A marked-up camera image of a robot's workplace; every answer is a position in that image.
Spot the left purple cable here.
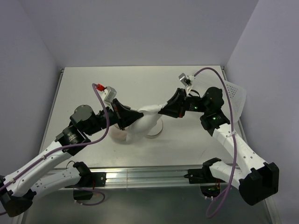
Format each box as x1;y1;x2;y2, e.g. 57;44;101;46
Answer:
0;83;112;215

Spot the white mesh laundry bag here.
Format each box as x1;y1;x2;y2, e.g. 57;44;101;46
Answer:
108;117;164;144

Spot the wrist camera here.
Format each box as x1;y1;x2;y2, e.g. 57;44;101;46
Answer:
96;84;117;104
178;73;195;94

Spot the pink bra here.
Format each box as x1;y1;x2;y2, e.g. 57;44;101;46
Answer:
112;131;127;139

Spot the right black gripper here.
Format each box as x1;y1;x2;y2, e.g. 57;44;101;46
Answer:
157;88;209;118

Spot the clear plastic perforated basket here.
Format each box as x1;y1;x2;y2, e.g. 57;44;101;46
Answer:
191;70;248;124

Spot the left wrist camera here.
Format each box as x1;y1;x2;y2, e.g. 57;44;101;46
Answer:
96;84;117;104

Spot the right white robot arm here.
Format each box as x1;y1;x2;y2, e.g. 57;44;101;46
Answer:
159;87;279;205

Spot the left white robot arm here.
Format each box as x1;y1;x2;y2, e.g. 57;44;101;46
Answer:
0;99;143;217

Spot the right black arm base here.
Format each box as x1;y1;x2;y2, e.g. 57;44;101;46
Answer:
184;158;224;199

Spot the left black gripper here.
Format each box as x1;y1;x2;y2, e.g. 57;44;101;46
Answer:
85;98;143;136

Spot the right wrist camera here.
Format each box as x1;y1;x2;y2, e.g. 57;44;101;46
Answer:
178;73;195;94

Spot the aluminium rail frame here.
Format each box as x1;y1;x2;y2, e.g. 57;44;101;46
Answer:
14;66;281;224

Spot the white garment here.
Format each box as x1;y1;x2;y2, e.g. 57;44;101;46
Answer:
126;103;167;143

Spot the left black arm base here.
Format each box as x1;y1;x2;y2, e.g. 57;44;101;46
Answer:
67;172;107;203

